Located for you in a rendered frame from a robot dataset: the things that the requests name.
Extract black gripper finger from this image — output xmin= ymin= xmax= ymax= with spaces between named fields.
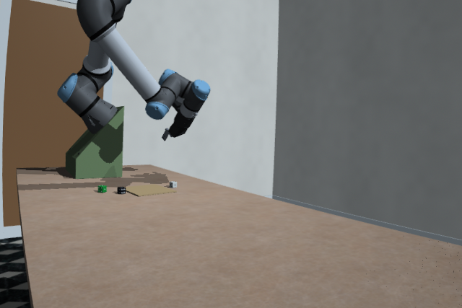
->
xmin=162 ymin=128 xmax=172 ymax=141

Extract green die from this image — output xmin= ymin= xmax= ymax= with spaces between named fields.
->
xmin=98 ymin=185 xmax=107 ymax=193

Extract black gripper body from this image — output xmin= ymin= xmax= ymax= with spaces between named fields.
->
xmin=168 ymin=96 xmax=198 ymax=138

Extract tan flat mat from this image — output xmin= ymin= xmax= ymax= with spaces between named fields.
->
xmin=125 ymin=184 xmax=177 ymax=196

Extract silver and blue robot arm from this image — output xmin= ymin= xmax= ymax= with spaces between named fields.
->
xmin=57 ymin=0 xmax=210 ymax=134

